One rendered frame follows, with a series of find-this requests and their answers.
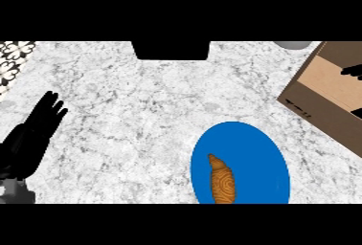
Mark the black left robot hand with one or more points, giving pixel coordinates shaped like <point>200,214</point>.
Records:
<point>36,134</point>

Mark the black rectangular appliance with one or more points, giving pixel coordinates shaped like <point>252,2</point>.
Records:
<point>170,50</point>

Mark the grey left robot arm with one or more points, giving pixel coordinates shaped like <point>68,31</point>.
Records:
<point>17,191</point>

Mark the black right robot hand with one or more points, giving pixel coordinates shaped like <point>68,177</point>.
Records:
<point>354,70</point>

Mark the blue oval plate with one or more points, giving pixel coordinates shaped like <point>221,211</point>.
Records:
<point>255,153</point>

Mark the orange-brown ridged food item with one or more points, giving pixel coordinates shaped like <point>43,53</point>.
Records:
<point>224,182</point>

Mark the grey round object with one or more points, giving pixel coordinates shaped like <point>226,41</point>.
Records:
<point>291,44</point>

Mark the brown cardboard box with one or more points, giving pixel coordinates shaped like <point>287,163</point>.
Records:
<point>325,108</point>

